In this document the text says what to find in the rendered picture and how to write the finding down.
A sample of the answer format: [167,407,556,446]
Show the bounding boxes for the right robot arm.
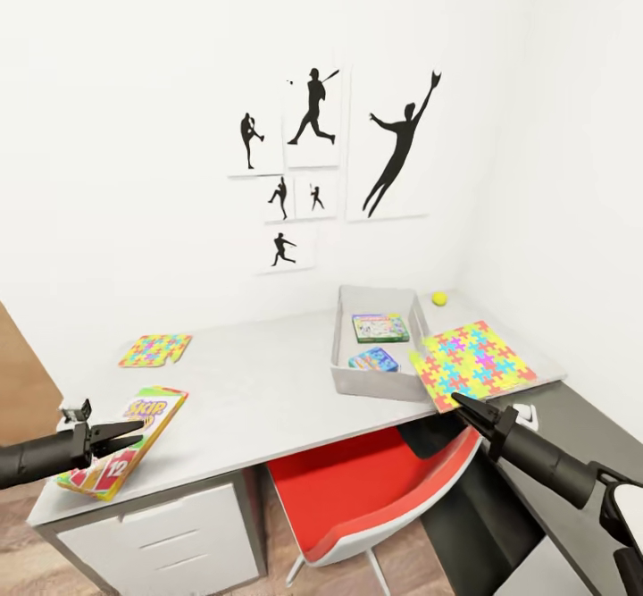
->
[451,393,643,596]

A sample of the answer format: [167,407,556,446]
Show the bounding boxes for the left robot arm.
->
[0,393,145,490]

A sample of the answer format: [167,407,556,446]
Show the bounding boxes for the board game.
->
[54,385,188,502]
[348,347,398,373]
[352,314,410,343]

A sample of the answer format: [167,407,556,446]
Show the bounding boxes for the toy box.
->
[330,284,433,402]

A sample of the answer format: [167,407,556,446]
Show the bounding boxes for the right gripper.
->
[451,393,562,486]

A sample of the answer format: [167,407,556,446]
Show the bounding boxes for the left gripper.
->
[19,421,145,484]

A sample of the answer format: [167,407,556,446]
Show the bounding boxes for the jigsaw puzzle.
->
[408,321,539,414]
[117,334,192,368]

